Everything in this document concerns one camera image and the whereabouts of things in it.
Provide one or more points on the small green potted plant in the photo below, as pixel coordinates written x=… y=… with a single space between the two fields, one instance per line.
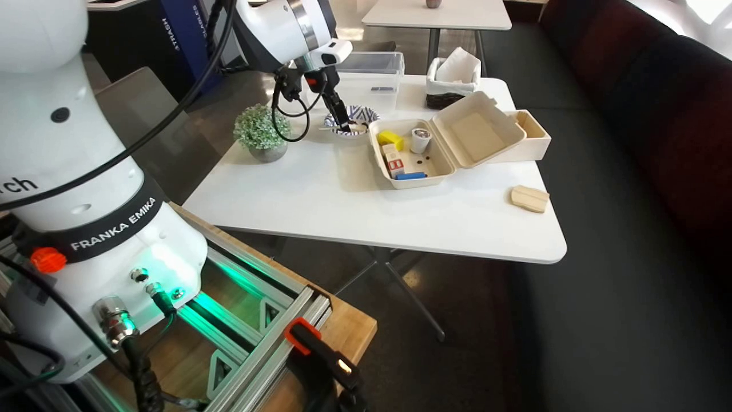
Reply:
x=261 y=134

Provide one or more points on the black white napkin tray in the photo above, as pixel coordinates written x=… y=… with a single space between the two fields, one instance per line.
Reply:
x=449 y=79

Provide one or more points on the white side table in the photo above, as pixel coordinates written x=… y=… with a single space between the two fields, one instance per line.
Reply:
x=473 y=19

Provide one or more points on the beige clamshell food pack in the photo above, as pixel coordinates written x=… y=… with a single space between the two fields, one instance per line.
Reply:
x=464 y=134

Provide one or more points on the blue block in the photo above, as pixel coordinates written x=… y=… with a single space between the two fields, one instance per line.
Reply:
x=411 y=175

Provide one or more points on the coffee pod cup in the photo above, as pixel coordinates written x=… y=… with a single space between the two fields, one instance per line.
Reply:
x=420 y=138

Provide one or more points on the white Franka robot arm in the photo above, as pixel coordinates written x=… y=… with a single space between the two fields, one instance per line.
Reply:
x=91 y=235

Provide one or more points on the orange black clamp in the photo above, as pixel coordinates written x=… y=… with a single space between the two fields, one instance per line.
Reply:
x=327 y=376

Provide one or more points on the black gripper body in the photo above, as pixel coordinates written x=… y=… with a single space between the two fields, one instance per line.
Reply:
x=292 y=81

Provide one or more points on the clear plastic bin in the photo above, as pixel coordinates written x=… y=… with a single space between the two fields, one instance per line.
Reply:
x=376 y=68

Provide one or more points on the dark sofa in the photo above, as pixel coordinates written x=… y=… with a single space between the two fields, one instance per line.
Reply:
x=637 y=314

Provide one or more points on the white folding table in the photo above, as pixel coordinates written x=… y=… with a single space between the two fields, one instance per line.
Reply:
x=330 y=188

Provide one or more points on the aluminium frame rail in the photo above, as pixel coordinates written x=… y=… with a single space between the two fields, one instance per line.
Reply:
x=242 y=312

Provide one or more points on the blue patterned bowl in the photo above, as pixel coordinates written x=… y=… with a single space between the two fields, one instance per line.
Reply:
x=360 y=120

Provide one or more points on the red white block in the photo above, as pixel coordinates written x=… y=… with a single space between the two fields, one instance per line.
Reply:
x=393 y=162

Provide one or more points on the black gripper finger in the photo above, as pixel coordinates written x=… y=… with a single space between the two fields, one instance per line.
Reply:
x=336 y=108

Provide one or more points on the small wooden box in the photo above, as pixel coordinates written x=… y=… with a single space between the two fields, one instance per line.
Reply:
x=536 y=139

